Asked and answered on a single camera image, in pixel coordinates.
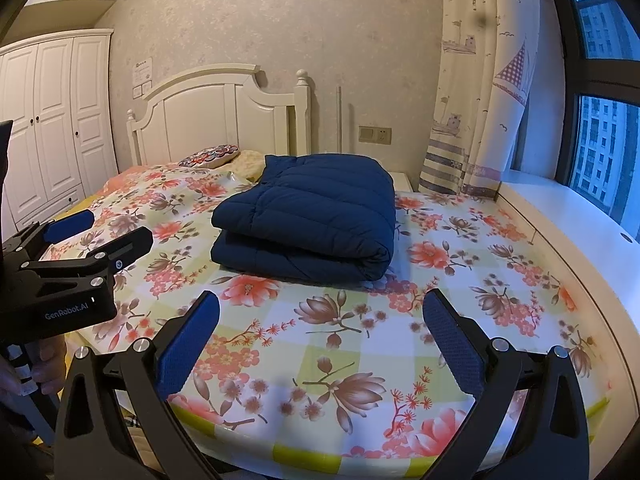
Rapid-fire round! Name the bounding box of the dark framed window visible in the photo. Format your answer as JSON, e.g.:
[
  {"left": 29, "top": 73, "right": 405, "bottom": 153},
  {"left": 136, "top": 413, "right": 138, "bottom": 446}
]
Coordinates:
[{"left": 542, "top": 0, "right": 640, "bottom": 241}]

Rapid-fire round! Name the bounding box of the white wardrobe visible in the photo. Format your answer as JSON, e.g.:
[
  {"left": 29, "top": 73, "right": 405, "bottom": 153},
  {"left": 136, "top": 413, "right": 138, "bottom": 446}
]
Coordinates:
[{"left": 0, "top": 28, "right": 119, "bottom": 231}]

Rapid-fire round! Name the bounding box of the sailboat print curtain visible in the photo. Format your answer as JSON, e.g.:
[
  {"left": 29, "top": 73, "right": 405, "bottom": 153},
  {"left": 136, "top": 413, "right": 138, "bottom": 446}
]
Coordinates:
[{"left": 419, "top": 0, "right": 543, "bottom": 198}]

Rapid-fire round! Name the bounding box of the white wooden bed headboard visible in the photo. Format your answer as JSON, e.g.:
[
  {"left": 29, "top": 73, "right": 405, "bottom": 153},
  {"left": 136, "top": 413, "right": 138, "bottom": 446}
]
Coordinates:
[{"left": 126, "top": 64, "right": 312, "bottom": 171}]

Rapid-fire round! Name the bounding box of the pale yellow pillow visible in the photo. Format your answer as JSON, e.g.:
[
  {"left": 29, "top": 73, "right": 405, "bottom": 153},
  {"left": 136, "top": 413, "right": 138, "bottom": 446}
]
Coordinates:
[{"left": 227, "top": 149, "right": 266, "bottom": 182}]

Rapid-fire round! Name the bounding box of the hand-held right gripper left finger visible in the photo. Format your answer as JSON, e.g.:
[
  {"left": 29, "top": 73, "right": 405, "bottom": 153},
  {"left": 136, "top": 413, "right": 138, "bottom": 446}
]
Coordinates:
[{"left": 51, "top": 290, "right": 223, "bottom": 480}]

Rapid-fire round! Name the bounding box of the round patterned cushion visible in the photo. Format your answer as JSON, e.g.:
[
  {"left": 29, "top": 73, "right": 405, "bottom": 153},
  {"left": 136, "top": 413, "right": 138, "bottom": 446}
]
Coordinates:
[{"left": 178, "top": 144, "right": 241, "bottom": 168}]

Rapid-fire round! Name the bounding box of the navy blue puffer jacket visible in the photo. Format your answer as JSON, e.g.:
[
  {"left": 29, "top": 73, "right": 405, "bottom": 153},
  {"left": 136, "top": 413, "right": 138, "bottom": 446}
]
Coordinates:
[{"left": 211, "top": 154, "right": 397, "bottom": 281}]

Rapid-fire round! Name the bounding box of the floral patterned blanket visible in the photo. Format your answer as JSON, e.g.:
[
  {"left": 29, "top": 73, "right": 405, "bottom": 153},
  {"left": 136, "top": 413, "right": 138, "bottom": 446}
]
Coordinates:
[{"left": 37, "top": 162, "right": 613, "bottom": 461}]

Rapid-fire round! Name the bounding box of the person's left hand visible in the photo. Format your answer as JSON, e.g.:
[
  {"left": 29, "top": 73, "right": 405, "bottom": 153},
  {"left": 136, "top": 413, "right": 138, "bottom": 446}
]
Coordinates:
[{"left": 0, "top": 334, "right": 67, "bottom": 413}]

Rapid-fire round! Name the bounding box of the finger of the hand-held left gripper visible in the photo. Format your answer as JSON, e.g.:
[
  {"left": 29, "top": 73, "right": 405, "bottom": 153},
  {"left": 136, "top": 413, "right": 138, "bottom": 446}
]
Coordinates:
[
  {"left": 2, "top": 209, "right": 96, "bottom": 257},
  {"left": 77, "top": 226, "right": 154, "bottom": 277}
]

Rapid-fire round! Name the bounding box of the white window sill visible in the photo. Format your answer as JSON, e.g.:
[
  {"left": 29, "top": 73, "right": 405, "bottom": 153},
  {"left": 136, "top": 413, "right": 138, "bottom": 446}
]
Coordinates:
[{"left": 497, "top": 170, "right": 640, "bottom": 321}]

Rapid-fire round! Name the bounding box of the beige wall socket panel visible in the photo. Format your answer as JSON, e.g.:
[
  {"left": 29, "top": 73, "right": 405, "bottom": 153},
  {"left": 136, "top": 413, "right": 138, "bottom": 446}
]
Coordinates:
[{"left": 358, "top": 126, "right": 392, "bottom": 145}]

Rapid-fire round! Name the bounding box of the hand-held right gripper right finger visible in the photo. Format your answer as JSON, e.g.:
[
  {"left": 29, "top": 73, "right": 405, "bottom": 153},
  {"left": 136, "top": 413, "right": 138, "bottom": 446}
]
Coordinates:
[{"left": 421, "top": 287, "right": 588, "bottom": 480}]

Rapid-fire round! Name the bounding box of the white paper wall notice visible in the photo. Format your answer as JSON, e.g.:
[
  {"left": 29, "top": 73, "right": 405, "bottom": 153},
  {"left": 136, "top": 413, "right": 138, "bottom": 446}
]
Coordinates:
[{"left": 131, "top": 58, "right": 153, "bottom": 86}]

